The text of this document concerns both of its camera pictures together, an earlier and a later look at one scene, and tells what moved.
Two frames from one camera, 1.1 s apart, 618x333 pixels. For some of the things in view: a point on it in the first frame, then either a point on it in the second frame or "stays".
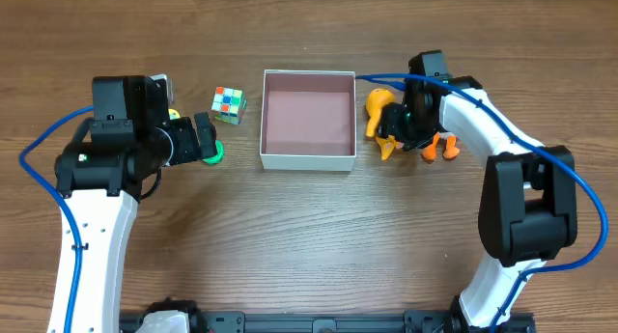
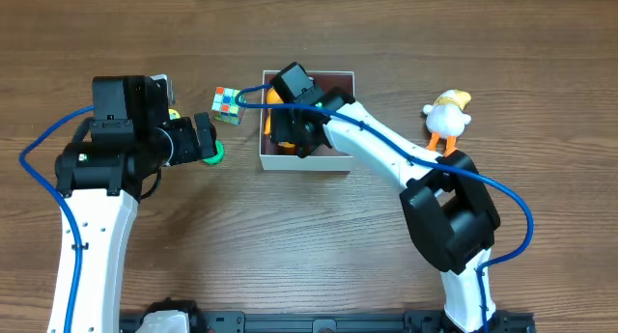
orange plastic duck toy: [376, 99] → [272, 97]
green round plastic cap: [218, 157] stays
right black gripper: [399, 125] → [281, 131]
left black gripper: [207, 136] stays
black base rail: [332, 321] stays
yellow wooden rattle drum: [173, 114] stays
